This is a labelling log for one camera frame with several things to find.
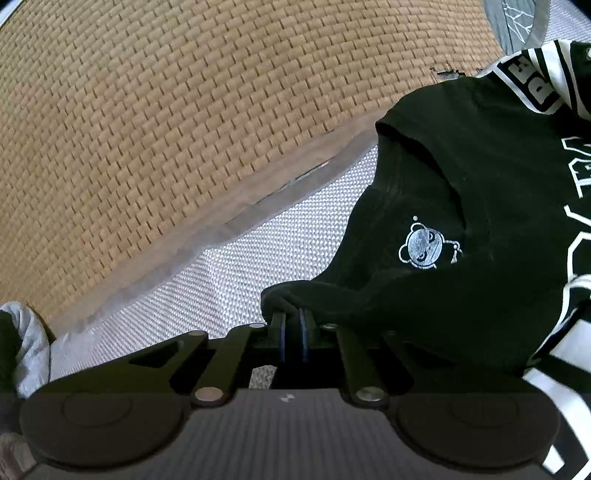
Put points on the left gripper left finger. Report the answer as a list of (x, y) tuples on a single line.
[(230, 367)]

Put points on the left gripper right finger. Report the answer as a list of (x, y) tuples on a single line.
[(340, 357)]

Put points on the black printed sweatshirt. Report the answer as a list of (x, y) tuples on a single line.
[(466, 262)]

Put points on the black grey folded garment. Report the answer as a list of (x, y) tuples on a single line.
[(32, 370)]

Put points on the woven tan upright mattress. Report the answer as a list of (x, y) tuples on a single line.
[(122, 120)]

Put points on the grey patterned bed sheet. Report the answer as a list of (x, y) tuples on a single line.
[(518, 24)]

